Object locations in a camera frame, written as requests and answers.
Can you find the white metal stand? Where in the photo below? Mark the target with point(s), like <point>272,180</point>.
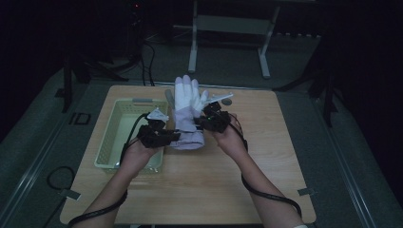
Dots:
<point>233,24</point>

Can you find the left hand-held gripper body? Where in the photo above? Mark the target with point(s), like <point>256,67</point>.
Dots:
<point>152,136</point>

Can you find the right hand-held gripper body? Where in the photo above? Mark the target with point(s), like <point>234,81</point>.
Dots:
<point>215,120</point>

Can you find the small dark round disc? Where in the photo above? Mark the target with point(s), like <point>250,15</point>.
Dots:
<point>226,101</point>

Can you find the person's left hand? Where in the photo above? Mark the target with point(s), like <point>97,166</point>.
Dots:
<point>136,156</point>

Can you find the pale green plastic basket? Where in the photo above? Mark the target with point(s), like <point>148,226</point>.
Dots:
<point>117,126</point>

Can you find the white and lavender glove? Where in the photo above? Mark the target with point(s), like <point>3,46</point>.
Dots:
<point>187,95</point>

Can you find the grey tape piece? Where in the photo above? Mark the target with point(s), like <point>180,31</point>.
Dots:
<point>70,194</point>
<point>306,191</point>

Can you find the black tripod stand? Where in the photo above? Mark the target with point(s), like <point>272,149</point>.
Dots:
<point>328,85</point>
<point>68,82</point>

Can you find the person's right hand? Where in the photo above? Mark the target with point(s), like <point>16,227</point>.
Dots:
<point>229,139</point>

